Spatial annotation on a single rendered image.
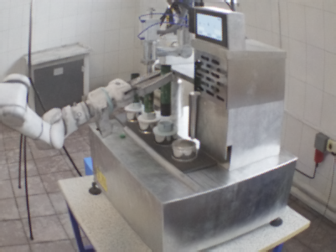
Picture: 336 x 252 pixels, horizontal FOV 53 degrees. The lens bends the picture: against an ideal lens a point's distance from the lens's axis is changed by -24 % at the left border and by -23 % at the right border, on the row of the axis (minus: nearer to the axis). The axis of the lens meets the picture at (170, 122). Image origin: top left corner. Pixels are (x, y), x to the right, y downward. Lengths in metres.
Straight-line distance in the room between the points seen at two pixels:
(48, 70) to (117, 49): 1.29
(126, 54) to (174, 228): 4.18
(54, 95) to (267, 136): 3.23
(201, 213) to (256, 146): 0.26
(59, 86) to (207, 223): 3.26
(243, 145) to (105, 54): 3.98
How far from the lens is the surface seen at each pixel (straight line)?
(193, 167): 1.14
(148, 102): 1.33
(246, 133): 1.13
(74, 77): 4.20
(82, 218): 1.40
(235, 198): 1.12
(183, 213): 1.04
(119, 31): 5.01
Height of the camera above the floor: 1.54
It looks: 21 degrees down
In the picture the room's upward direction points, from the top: 1 degrees clockwise
